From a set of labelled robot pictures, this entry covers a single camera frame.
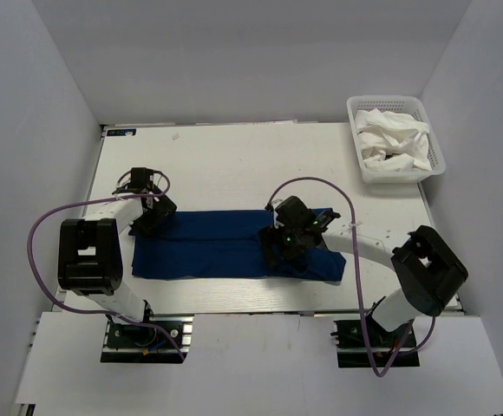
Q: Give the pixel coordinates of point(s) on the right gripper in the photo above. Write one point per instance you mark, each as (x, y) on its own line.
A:
(270, 237)

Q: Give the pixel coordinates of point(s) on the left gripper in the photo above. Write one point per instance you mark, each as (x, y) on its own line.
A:
(164, 208)

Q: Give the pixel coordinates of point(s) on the blue t shirt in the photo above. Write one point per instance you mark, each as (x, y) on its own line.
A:
(222, 244)

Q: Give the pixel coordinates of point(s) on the white t shirt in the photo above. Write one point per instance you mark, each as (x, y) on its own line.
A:
(392, 142)

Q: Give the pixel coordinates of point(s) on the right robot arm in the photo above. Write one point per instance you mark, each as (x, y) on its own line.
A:
(429, 273)

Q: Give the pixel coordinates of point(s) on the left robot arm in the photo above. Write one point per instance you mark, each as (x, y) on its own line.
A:
(90, 260)

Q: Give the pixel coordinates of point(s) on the blue table label sticker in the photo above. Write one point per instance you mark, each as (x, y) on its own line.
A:
(121, 132)

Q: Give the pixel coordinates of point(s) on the white plastic basket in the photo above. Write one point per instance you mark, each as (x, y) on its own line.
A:
(397, 104)

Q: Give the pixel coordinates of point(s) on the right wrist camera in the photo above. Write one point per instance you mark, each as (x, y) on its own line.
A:
(292, 212)

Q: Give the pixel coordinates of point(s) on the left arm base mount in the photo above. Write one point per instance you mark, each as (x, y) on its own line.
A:
(131, 344)

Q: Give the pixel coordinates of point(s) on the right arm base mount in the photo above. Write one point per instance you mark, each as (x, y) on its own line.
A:
(351, 351)

